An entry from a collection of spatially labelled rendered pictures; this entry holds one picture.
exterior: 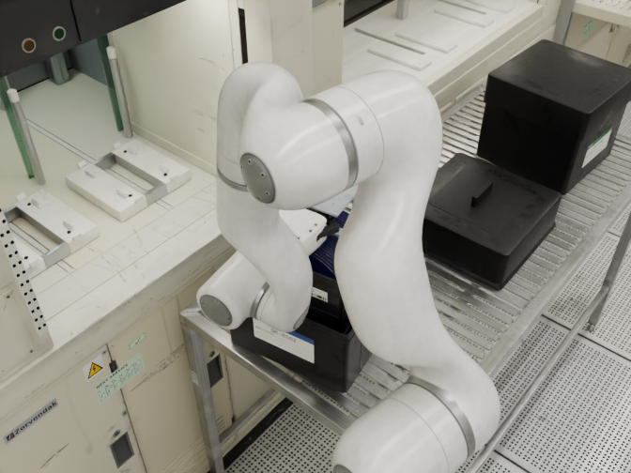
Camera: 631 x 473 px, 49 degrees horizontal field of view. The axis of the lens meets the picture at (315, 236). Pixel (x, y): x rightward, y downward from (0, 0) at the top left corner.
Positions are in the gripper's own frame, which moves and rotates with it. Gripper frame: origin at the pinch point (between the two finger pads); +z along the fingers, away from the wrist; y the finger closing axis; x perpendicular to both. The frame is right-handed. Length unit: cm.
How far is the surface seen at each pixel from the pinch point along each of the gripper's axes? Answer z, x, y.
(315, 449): 14, -109, -10
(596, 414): 70, -109, 61
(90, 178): 1, -18, -63
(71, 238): -17, -19, -51
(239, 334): -13.7, -29.3, -10.8
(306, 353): -13.8, -25.5, 5.0
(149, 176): 9, -19, -52
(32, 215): -15, -19, -64
